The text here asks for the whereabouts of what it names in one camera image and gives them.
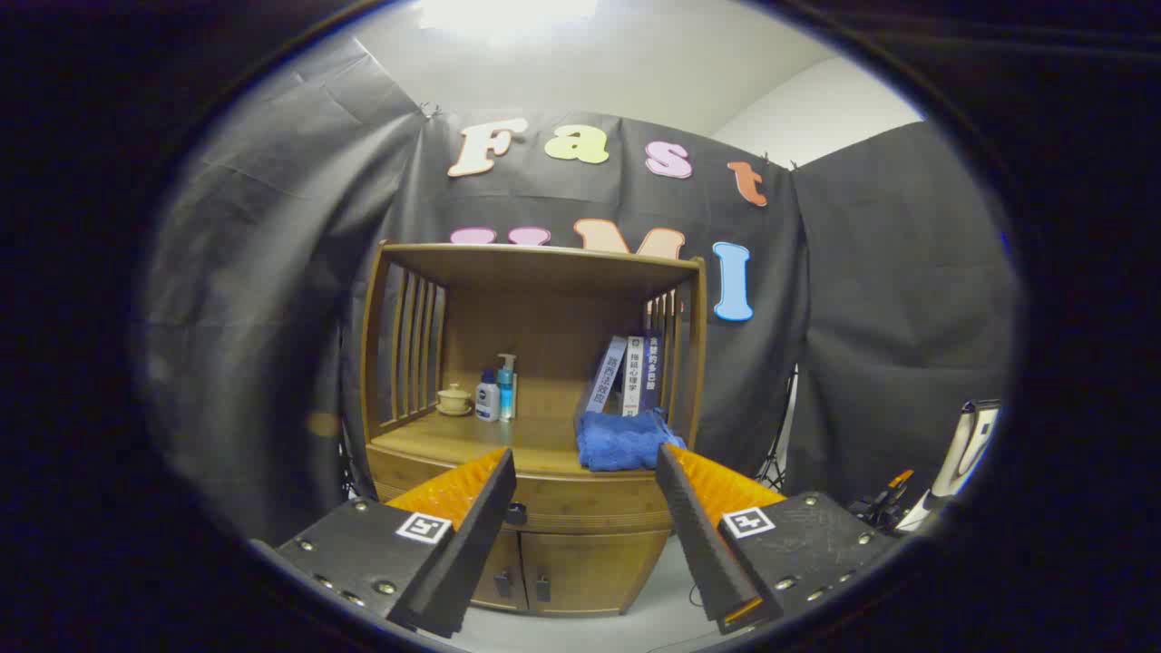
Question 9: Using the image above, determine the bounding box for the black tripod stand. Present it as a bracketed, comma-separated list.
[755, 363, 799, 491]

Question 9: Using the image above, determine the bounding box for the white bottle blue cap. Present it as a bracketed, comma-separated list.
[474, 368, 502, 424]

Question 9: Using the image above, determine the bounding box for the grey book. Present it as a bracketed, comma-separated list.
[577, 336, 629, 427]

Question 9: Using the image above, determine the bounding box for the wooden countertop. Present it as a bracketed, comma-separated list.
[370, 413, 690, 477]

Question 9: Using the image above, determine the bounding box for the orange black clamp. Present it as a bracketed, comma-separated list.
[848, 469, 915, 531]

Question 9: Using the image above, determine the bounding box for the blue pump bottle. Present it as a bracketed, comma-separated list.
[495, 353, 519, 422]

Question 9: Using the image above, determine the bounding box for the wooden drawer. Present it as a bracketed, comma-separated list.
[366, 443, 677, 536]

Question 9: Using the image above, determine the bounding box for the white spine book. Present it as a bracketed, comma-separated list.
[622, 336, 646, 417]

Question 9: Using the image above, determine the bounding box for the blue towel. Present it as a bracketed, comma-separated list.
[576, 408, 688, 473]

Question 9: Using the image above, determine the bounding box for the wooden cabinet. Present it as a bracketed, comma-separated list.
[360, 240, 708, 618]

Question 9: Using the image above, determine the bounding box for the dark blue book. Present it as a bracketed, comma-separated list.
[640, 328, 664, 414]

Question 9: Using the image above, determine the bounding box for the wooden cabinet door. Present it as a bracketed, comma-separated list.
[472, 531, 529, 611]
[521, 531, 670, 616]

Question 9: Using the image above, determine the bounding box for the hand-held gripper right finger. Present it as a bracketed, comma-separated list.
[655, 443, 899, 636]

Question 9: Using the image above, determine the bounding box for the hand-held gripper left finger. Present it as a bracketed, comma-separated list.
[272, 446, 518, 638]

